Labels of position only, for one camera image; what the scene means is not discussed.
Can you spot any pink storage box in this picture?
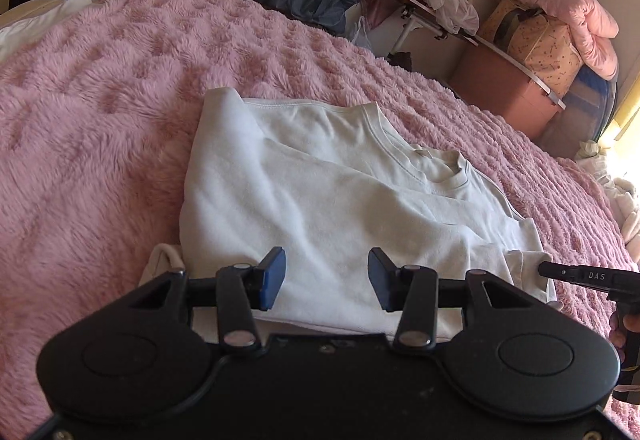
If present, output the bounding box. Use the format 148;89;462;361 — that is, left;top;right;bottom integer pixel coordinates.
448;38;561;141

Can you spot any peach patterned storage bag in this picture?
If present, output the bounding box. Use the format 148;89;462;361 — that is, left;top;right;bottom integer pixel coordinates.
481;0;587;97

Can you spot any person's right hand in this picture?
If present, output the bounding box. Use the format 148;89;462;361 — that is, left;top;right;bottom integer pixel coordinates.
609;309;629;364

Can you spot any white printed sweatshirt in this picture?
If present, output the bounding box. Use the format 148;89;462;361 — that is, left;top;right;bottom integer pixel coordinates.
140;88;558;337

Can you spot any pink clothes pile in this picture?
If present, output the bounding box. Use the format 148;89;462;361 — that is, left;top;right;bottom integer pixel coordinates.
361;0;426;28

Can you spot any white crumpled cloth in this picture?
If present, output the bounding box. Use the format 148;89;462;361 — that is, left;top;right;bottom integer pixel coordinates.
575;143;640;241

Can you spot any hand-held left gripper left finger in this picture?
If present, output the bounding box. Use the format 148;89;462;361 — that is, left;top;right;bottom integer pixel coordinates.
127;246;287;355

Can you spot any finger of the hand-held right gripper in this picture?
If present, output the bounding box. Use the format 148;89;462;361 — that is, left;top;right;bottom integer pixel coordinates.
537;261;640;294

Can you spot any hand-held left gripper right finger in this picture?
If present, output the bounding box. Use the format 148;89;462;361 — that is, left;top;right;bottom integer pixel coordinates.
367;247;532;355

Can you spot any white pillow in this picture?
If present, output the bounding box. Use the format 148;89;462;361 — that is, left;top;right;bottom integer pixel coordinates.
0;0;93;64

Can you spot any clear blue storage bag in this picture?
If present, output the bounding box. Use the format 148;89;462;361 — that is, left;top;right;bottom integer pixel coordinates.
537;65;621;160

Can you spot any pink fluffy blanket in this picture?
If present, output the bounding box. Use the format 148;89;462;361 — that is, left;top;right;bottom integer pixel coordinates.
0;0;640;438

